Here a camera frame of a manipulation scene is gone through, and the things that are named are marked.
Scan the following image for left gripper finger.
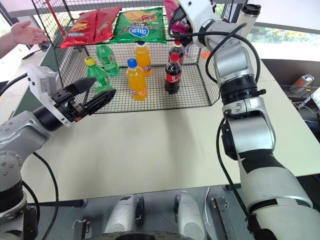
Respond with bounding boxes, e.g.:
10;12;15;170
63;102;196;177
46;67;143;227
83;88;118;116
65;76;98;96

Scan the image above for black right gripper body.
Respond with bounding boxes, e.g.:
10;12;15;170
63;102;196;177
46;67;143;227
171;5;193;29

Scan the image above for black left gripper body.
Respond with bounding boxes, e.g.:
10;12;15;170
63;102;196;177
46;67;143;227
51;86;89;123

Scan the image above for purple chip bag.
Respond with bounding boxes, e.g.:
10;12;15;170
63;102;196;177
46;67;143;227
163;0;194;55

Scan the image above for person's bare hand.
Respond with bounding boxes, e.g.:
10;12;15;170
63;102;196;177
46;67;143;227
10;20;50;46

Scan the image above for green bottle yellow cap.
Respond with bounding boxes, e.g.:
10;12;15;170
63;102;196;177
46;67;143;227
83;56;114;95

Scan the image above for cola bottle red cap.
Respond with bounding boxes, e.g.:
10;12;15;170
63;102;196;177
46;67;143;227
164;52;183;95
168;40;186;66

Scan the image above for orange bottle blue cap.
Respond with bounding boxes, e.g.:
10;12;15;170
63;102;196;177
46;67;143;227
125;58;149;102

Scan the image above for green chip bag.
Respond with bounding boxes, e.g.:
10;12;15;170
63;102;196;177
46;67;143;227
109;6;168;45

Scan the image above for large red chip bag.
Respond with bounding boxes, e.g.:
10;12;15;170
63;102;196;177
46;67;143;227
60;11;99;50

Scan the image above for white tumbler black lid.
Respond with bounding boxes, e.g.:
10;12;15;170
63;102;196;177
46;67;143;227
235;3;262;29

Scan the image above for narrow red chip bag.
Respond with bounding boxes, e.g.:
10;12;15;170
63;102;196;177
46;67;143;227
93;6;123;44

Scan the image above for red rod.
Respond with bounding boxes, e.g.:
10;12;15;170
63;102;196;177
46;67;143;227
44;0;67;36

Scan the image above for black bar under table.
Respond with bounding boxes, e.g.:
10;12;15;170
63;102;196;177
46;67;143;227
37;198;88;209

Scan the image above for silver robot leg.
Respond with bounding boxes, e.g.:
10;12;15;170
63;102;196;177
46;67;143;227
103;194;145;235
173;190;208;240

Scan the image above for grey handheld controller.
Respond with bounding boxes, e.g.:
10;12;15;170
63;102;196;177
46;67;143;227
289;74;315;94

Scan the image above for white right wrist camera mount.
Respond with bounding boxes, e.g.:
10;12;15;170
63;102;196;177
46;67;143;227
177;0;218;35

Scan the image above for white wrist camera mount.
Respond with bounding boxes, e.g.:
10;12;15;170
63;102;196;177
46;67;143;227
177;0;218;35
26;64;74;128

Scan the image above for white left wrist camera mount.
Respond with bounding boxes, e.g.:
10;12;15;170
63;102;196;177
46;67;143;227
26;64;74;128

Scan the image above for black wire rack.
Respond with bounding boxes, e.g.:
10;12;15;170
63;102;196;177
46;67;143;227
31;0;236;115

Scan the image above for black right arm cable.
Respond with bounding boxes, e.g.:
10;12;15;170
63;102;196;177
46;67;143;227
167;22;261;219

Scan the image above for metal table bracket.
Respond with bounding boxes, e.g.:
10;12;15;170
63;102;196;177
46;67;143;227
71;219;91;240
210;196;237;240

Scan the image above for thin white cable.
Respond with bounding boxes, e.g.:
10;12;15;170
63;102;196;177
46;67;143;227
203;185;212;226

